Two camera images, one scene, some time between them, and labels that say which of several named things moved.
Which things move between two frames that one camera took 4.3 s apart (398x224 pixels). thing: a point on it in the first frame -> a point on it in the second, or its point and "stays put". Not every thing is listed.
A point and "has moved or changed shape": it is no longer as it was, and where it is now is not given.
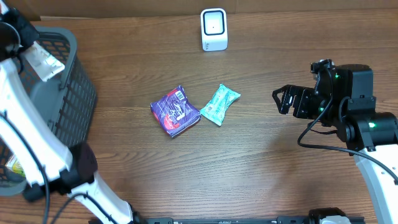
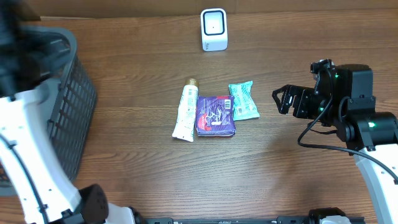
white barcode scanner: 214,29 stays put
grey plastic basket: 68,101 stays put
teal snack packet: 217,107 -> 244,104
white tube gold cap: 45,64 has moved or changed shape
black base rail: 279,220 stays put
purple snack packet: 174,112 -> 215,116
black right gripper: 288,91 stays put
